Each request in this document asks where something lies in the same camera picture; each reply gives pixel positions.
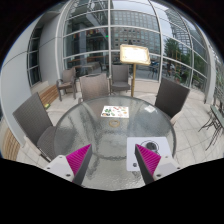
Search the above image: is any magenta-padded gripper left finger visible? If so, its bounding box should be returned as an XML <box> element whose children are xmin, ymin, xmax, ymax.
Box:
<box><xmin>44</xmin><ymin>143</ymin><xmax>94</xmax><ymax>187</ymax></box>

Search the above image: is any light brown wicker chair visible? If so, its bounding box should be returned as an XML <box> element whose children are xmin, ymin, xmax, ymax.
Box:
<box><xmin>78</xmin><ymin>72</ymin><xmax>111</xmax><ymax>103</ymax></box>

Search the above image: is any printed picture menu card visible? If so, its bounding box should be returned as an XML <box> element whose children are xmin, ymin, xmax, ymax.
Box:
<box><xmin>100</xmin><ymin>105</ymin><xmax>130</xmax><ymax>119</ymax></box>

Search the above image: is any white mouse pad with drawing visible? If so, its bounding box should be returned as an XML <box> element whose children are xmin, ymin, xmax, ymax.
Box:
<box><xmin>126</xmin><ymin>135</ymin><xmax>175</xmax><ymax>173</ymax></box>

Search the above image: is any brown wicker armchair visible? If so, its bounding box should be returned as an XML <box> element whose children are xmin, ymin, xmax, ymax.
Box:
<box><xmin>55</xmin><ymin>67</ymin><xmax>78</xmax><ymax>102</ymax></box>

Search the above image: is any wooden slat bench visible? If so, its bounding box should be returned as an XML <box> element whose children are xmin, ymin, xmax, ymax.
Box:
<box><xmin>0</xmin><ymin>84</ymin><xmax>60</xmax><ymax>162</ymax></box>

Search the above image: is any black computer mouse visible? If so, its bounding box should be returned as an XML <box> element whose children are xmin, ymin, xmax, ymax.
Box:
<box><xmin>141</xmin><ymin>140</ymin><xmax>161</xmax><ymax>156</ymax></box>

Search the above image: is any brass table hole ring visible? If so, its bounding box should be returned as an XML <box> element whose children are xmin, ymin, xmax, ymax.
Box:
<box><xmin>108</xmin><ymin>119</ymin><xmax>121</xmax><ymax>128</ymax></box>

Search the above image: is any dark grey wicker chair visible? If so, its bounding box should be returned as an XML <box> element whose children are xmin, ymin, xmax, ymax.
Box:
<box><xmin>154</xmin><ymin>77</ymin><xmax>191</xmax><ymax>126</ymax></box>
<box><xmin>12</xmin><ymin>92</ymin><xmax>73</xmax><ymax>163</ymax></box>

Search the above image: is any palm tree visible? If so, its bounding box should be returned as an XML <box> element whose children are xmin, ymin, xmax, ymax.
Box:
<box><xmin>164</xmin><ymin>37</ymin><xmax>183</xmax><ymax>63</ymax></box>

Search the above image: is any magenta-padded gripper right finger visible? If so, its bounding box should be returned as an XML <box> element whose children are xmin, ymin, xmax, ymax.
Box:
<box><xmin>134</xmin><ymin>143</ymin><xmax>183</xmax><ymax>186</ymax></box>

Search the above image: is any green metal patio table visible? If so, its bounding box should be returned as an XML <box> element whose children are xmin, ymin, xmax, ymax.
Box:
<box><xmin>198</xmin><ymin>104</ymin><xmax>224</xmax><ymax>151</ymax></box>

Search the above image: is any gold framed menu stand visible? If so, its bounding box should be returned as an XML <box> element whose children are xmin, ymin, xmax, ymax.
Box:
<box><xmin>119</xmin><ymin>44</ymin><xmax>152</xmax><ymax>98</ymax></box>

